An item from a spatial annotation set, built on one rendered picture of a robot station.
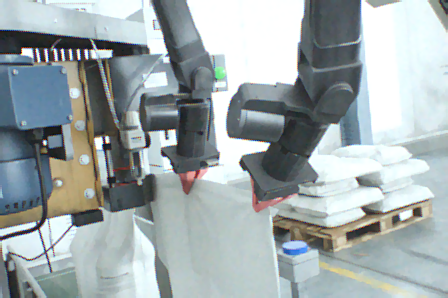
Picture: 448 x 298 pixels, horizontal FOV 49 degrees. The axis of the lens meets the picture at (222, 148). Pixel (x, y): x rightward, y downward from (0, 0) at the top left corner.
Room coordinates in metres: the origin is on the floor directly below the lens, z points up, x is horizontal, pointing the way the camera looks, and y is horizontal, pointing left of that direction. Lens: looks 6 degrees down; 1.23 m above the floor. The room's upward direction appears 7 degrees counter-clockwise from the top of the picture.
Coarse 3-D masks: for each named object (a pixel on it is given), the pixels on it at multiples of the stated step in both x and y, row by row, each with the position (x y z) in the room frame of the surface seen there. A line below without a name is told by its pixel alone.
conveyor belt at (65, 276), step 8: (56, 272) 2.64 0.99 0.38; (64, 272) 2.62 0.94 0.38; (72, 272) 2.61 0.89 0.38; (40, 280) 2.54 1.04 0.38; (48, 280) 2.52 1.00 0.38; (56, 280) 2.51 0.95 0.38; (64, 280) 2.49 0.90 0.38; (72, 280) 2.48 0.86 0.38; (48, 288) 2.40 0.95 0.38; (56, 288) 2.38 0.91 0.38; (64, 288) 2.37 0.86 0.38; (72, 288) 2.36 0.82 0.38; (48, 296) 2.29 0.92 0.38; (56, 296) 2.27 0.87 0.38; (64, 296) 2.26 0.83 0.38; (72, 296) 2.25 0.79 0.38
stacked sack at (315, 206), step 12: (348, 192) 3.74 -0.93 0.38; (360, 192) 3.73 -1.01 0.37; (372, 192) 3.76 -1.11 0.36; (300, 204) 3.76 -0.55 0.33; (312, 204) 3.65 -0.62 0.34; (324, 204) 3.55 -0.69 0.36; (336, 204) 3.54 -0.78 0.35; (348, 204) 3.61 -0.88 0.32; (360, 204) 3.67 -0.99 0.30; (324, 216) 3.54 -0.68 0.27
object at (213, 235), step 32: (160, 192) 1.03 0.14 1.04; (192, 192) 0.97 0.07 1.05; (224, 192) 0.82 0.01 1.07; (160, 224) 1.09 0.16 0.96; (192, 224) 0.98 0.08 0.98; (224, 224) 0.83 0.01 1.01; (256, 224) 0.75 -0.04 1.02; (160, 256) 1.12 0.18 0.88; (192, 256) 1.00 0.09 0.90; (224, 256) 0.85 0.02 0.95; (256, 256) 0.76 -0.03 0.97; (192, 288) 0.96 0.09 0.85; (224, 288) 0.86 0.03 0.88; (256, 288) 0.76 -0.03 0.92
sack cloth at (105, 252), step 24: (120, 216) 1.32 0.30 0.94; (72, 240) 1.53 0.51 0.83; (96, 240) 1.40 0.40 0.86; (120, 240) 1.29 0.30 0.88; (144, 240) 1.31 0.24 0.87; (96, 264) 1.30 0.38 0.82; (120, 264) 1.28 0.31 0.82; (144, 264) 1.32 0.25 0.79; (96, 288) 1.32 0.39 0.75; (120, 288) 1.29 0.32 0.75; (144, 288) 1.33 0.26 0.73
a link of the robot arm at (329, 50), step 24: (312, 0) 0.52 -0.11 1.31; (336, 0) 0.51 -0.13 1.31; (360, 0) 0.52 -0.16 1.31; (312, 24) 0.54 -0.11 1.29; (336, 24) 0.53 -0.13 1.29; (360, 24) 0.54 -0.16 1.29; (312, 48) 0.54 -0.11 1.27; (336, 48) 0.54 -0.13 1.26; (360, 48) 0.55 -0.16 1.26; (312, 72) 0.55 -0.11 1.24; (336, 72) 0.55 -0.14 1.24; (360, 72) 0.56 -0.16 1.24; (312, 96) 0.57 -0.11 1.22
